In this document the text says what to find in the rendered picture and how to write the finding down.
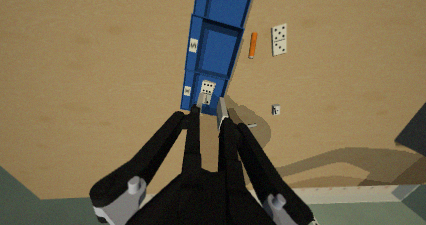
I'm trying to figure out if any blue rack of labelled bins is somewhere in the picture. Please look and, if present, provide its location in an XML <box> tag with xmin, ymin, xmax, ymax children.
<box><xmin>180</xmin><ymin>0</ymin><xmax>251</xmax><ymax>116</ymax></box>

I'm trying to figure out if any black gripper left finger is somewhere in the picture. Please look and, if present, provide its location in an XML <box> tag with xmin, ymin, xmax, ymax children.
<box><xmin>89</xmin><ymin>93</ymin><xmax>204</xmax><ymax>225</ymax></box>

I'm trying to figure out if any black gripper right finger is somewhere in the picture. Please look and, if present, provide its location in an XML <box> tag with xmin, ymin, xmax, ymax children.
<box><xmin>216</xmin><ymin>97</ymin><xmax>314</xmax><ymax>225</ymax></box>

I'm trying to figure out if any white domino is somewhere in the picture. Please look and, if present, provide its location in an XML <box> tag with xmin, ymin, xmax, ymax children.
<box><xmin>200</xmin><ymin>80</ymin><xmax>214</xmax><ymax>105</ymax></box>
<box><xmin>271</xmin><ymin>23</ymin><xmax>287</xmax><ymax>56</ymax></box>

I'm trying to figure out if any orange battery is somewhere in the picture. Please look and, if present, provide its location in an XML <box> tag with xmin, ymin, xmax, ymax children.
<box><xmin>249</xmin><ymin>32</ymin><xmax>257</xmax><ymax>58</ymax></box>

